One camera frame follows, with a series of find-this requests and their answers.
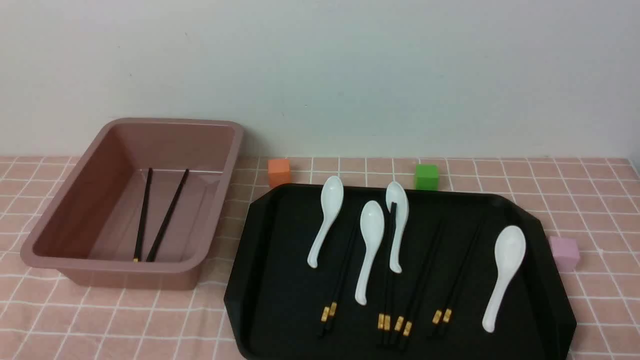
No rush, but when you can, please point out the white ceramic spoon far left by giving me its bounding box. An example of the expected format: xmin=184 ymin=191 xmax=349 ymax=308
xmin=307 ymin=175 xmax=345 ymax=269

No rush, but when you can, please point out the white ceramic spoon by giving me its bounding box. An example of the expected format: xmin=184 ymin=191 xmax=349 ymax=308
xmin=354 ymin=200 xmax=386 ymax=306
xmin=385 ymin=181 xmax=409 ymax=274
xmin=307 ymin=175 xmax=345 ymax=269
xmin=481 ymin=225 xmax=526 ymax=333

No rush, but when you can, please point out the orange cube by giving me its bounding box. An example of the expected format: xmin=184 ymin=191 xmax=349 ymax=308
xmin=267 ymin=158 xmax=291 ymax=189

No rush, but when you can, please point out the white ceramic spoon centre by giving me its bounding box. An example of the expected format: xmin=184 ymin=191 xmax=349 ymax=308
xmin=354 ymin=200 xmax=386 ymax=306

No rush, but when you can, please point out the white ceramic spoon back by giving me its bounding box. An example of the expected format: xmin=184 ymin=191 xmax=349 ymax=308
xmin=385 ymin=181 xmax=409 ymax=274

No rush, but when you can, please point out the black plastic tray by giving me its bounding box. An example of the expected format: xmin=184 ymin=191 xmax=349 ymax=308
xmin=224 ymin=184 xmax=578 ymax=360

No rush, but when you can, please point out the green cube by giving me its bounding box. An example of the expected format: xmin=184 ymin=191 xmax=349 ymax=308
xmin=414 ymin=163 xmax=441 ymax=191

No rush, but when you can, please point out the black gold-banded chopstick diagonal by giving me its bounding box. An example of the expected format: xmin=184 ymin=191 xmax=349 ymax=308
xmin=398 ymin=231 xmax=442 ymax=351

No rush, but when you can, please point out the black gold-banded chopstick right pair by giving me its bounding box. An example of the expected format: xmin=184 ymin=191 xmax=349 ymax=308
xmin=429 ymin=216 xmax=487 ymax=338

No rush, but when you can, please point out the black chopstick in bin right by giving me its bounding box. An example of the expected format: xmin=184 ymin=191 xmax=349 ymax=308
xmin=145 ymin=169 xmax=190 ymax=262

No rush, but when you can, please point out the black chopstick in bin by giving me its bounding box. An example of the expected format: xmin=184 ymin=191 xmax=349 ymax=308
xmin=133 ymin=167 xmax=153 ymax=263
xmin=145 ymin=169 xmax=190 ymax=262

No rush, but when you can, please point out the black chopstick in bin left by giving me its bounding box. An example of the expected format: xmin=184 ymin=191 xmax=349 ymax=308
xmin=133 ymin=167 xmax=153 ymax=263

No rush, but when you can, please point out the white ceramic spoon right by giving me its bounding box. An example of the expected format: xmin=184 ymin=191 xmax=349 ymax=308
xmin=481 ymin=225 xmax=526 ymax=333

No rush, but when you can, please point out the pink rectangular plastic bin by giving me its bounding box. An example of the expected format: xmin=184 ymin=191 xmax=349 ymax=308
xmin=20 ymin=118 xmax=245 ymax=291

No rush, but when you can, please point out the pink cube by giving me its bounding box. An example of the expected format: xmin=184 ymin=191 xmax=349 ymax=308
xmin=548 ymin=235 xmax=581 ymax=272

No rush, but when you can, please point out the pink checkered tablecloth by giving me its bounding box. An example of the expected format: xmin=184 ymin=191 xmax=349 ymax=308
xmin=0 ymin=155 xmax=640 ymax=360

